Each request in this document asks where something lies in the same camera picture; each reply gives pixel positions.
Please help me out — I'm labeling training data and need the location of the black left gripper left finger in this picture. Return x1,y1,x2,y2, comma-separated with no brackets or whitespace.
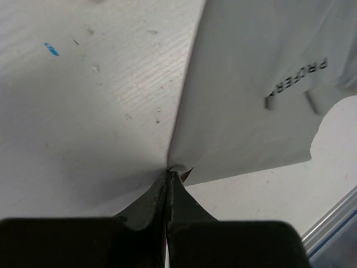
114,171,167,267

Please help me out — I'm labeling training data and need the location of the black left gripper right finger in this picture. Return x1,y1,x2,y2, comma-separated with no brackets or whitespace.
166,172,218,267

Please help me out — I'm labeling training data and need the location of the grey underwear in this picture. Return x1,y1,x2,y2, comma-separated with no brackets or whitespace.
168,1,356,184

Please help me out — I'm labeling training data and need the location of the aluminium table edge rail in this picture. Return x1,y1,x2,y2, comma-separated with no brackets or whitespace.
302,187,356,259

